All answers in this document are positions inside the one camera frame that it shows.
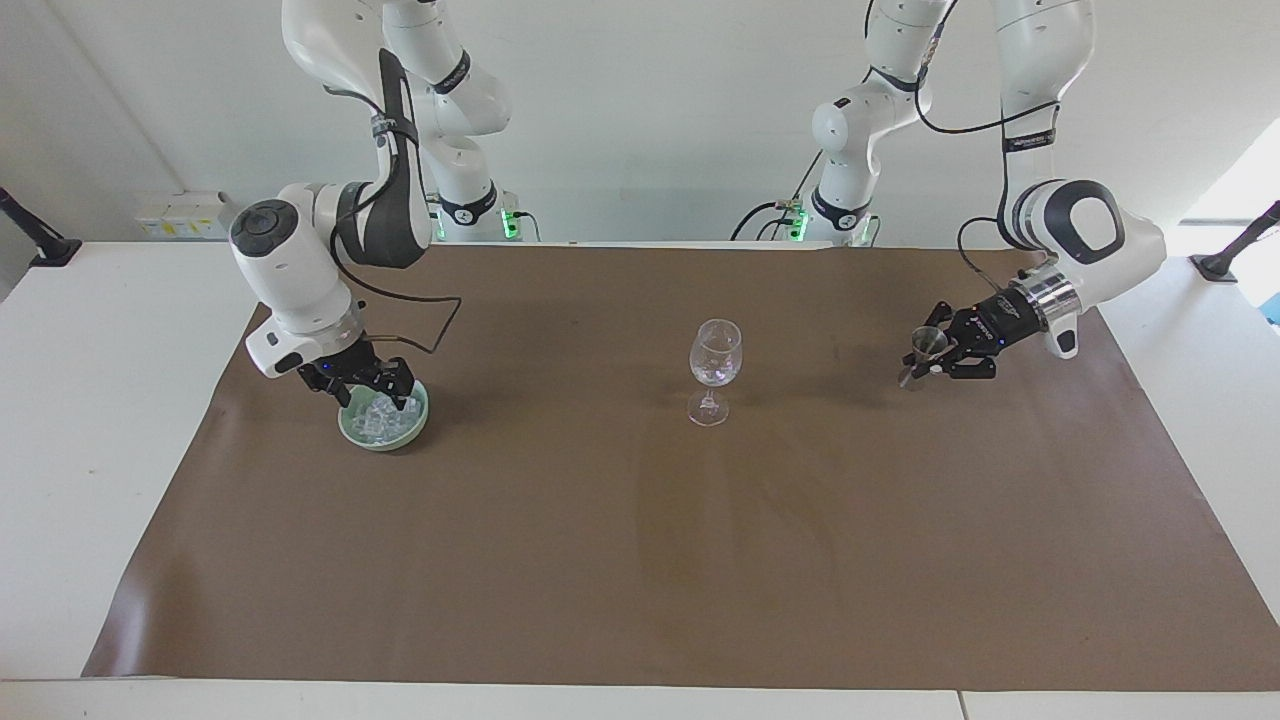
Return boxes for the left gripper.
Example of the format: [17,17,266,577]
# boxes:
[924,287,1047,383]

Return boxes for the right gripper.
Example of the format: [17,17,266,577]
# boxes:
[297,338,417,414]

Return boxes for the small metal jigger cup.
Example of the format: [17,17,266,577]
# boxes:
[899,325,950,392]

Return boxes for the clear wine glass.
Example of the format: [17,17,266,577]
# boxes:
[686,318,746,428]

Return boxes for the light green bowl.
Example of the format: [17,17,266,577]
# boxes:
[337,377,432,453]

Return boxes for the black stand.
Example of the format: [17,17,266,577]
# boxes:
[0,187,84,269]
[1188,199,1280,285]

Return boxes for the white wall socket strip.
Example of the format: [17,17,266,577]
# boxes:
[134,191,238,242]

